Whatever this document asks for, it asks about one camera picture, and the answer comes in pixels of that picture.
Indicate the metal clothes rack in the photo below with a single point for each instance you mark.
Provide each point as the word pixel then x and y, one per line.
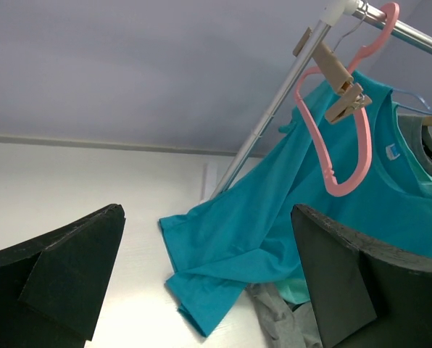
pixel 304 61

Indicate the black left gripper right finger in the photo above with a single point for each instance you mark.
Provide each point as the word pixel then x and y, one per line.
pixel 364 292

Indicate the grey t shirt on hanger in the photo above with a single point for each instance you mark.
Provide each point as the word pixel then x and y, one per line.
pixel 418 139

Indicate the pink plastic hanger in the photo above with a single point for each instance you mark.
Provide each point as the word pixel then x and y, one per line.
pixel 332 186

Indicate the beige clip hanger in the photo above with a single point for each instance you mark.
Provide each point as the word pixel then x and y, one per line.
pixel 337 76

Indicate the grey cloth on table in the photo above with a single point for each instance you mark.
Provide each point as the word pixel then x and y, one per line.
pixel 283 324

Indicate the light blue wire hanger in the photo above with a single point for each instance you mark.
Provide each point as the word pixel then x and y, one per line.
pixel 411 101

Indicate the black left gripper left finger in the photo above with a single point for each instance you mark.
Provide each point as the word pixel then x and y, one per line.
pixel 52 287

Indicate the teal blue t shirt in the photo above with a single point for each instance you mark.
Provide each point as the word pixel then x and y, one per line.
pixel 245 235

